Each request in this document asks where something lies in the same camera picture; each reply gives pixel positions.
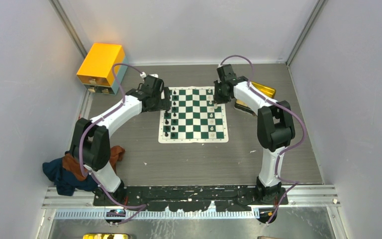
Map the yellow transparent tray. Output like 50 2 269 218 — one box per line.
234 82 277 116

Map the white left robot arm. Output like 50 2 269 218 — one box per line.
69 73 171 206

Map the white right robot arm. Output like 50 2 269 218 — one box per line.
214 64 295 206

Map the green white chess board mat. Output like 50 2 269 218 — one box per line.
158 86 229 144

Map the yellow teal drawer box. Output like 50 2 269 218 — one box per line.
77 43 128 95

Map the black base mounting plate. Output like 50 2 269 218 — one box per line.
93 185 288 212

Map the orange cloth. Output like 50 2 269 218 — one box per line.
62 145 125 181

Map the dark blue cloth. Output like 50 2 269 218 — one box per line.
42 157 97 196

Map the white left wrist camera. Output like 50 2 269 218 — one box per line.
140 72 159 80

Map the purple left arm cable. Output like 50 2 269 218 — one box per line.
79 63 149 226

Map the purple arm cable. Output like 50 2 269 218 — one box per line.
220 55 308 225
79 63 149 226

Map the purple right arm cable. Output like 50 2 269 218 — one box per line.
220 55 308 225

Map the aluminium frame rail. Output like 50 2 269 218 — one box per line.
42 185 341 220

